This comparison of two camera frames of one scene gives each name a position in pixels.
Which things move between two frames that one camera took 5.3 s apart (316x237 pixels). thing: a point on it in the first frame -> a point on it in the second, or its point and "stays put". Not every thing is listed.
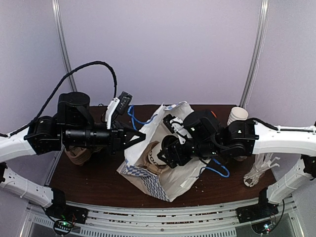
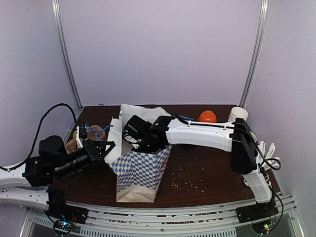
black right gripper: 170,153 -> 142,146
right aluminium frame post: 262,24 stays put
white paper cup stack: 237,113 stays put
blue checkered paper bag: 140,160 -> 138,174
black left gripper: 117,142 -> 94,144
